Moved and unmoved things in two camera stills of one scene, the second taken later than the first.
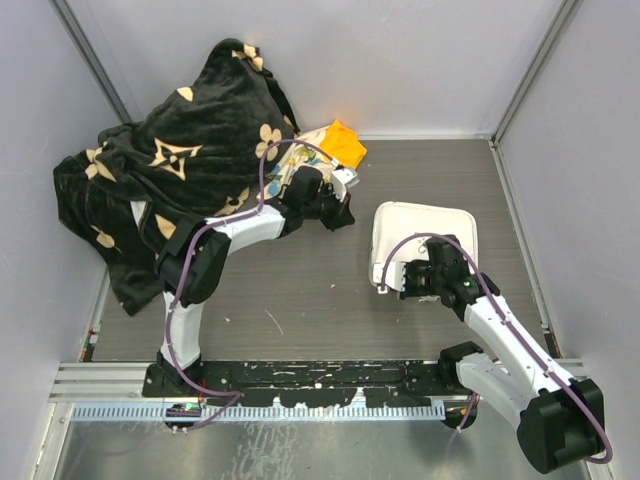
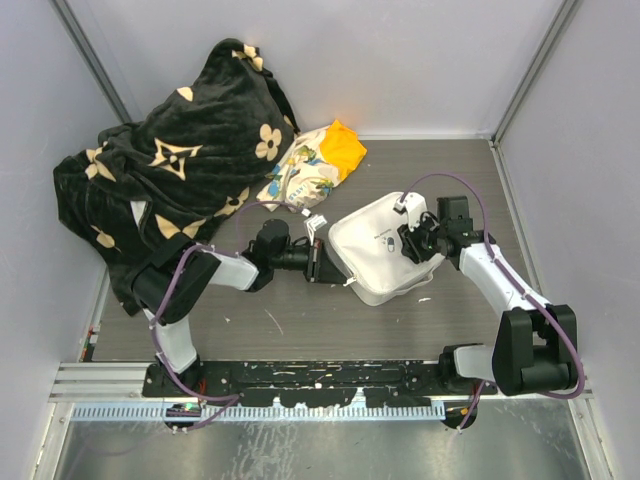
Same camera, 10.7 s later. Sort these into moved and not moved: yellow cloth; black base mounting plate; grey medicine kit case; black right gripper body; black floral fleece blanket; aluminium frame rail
Moved: grey medicine kit case; black right gripper body
Not moved: yellow cloth; black floral fleece blanket; black base mounting plate; aluminium frame rail
